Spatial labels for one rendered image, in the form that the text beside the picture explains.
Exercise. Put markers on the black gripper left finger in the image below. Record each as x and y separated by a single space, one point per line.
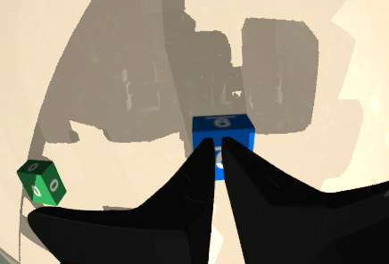
172 227

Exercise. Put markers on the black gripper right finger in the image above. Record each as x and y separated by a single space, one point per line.
282 220

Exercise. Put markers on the blue digit block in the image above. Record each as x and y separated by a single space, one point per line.
238 126

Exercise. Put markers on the green block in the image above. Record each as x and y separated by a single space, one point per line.
42 182

